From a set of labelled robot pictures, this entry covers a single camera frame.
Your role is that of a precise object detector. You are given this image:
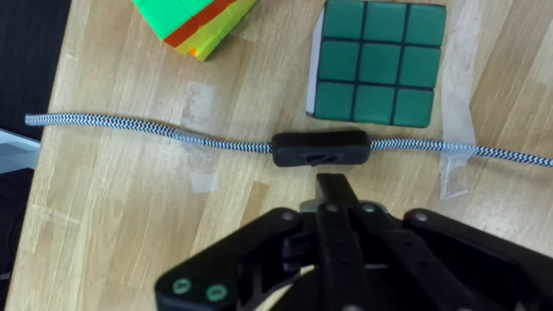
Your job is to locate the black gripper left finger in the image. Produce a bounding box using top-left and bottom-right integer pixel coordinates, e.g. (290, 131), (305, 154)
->
(153, 171), (350, 311)

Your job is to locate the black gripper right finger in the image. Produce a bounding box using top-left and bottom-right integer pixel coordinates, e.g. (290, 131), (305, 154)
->
(330, 173), (553, 311)

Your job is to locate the black inline cable switch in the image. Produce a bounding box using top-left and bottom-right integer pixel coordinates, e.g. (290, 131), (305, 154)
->
(269, 130), (371, 169)

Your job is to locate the short clear tape strip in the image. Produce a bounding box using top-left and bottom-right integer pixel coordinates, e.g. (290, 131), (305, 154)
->
(179, 80), (221, 195)

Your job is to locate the long clear tape strip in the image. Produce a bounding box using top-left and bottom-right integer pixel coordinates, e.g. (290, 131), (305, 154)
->
(439, 0), (485, 200)

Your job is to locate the black-framed green puzzle cube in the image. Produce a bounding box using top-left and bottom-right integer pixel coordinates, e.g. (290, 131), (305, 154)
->
(304, 0), (449, 130)

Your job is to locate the stickerless green orange puzzle cube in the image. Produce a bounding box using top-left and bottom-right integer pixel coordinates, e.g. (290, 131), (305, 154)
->
(129, 0), (259, 64)

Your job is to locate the braided grey lamp cable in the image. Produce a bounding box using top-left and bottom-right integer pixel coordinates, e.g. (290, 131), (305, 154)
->
(22, 111), (553, 169)

